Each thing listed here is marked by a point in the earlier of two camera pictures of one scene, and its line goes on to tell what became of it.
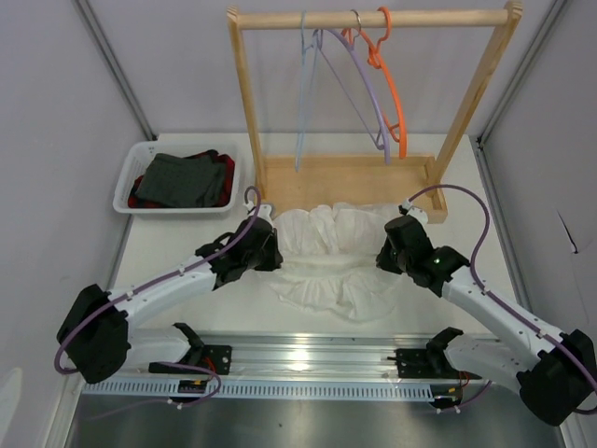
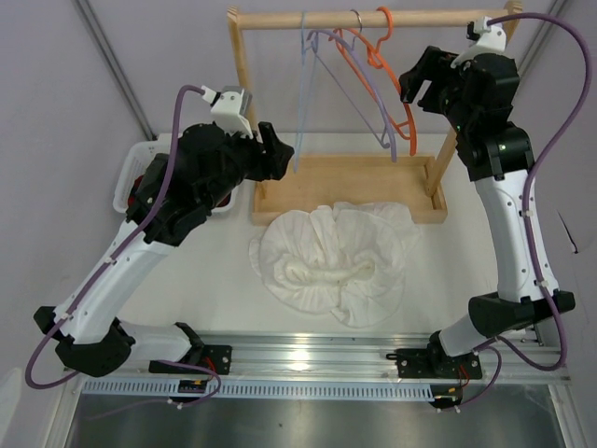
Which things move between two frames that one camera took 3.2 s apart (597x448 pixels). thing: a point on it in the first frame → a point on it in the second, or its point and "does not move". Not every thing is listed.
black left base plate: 217,359 does not move
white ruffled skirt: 329,259 does not move
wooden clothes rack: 417,183 does not move
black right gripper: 383,260 → 435,63
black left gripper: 275,259 → 270,164
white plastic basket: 142,154 does not move
